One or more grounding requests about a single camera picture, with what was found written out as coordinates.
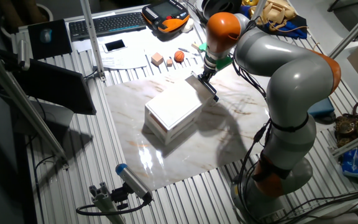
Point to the white plastic drawer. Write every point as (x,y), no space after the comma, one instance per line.
(197,90)

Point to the blue tissue pack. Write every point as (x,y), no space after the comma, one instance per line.
(355,162)

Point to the small orange basketball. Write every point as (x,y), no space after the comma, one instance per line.
(179,56)

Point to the black camera bracket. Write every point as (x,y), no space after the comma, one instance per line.
(120,196)

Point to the black keyboard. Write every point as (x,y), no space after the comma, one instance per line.
(107,25)

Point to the white plastic drawer cabinet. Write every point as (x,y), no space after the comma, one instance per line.
(172,109)

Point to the orange black teach pendant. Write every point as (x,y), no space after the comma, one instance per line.
(166,15)

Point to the bronze antique device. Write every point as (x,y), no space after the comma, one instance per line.
(346,126)

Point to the pen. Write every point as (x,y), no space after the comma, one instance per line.
(183,49)

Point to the black monitor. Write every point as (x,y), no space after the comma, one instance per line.
(54,87)

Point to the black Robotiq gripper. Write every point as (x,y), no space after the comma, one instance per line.
(208,75)

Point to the black mouse pad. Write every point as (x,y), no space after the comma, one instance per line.
(50,39)

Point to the printed paper sheet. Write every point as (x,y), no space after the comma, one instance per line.
(126,59)
(166,40)

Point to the short aluminium profile piece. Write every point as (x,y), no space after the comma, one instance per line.
(104,202)

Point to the silver bar camera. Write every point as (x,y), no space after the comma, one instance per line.
(23,56)

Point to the blue box with knob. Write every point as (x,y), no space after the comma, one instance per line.
(322,108)

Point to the aluminium frame strut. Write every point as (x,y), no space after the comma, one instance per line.
(91,37)
(353,31)
(26,109)
(356,141)

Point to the round white rimmed bin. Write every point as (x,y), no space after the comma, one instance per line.
(49,12)

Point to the blue cloth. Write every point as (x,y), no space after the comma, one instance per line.
(294,28)

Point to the big wooden cube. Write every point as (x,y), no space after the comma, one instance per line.
(157,59)

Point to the white smartphone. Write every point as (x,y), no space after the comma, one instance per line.
(114,45)

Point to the silver camera with blue cap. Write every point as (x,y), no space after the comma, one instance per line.
(132,180)

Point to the black round spool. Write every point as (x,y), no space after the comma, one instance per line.
(222,7)

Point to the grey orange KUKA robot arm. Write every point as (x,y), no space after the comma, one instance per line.
(291,77)

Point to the long wooden block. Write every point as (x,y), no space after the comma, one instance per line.
(195,46)

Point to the beige telephone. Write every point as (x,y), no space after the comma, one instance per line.
(275,11)

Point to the grey monitor base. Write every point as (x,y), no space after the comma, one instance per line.
(51,121)

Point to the small wooden cube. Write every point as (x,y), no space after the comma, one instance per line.
(169,63)

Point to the blue computer mouse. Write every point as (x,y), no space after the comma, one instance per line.
(46,35)

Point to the golden metal ornament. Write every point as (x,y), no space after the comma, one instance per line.
(250,2)

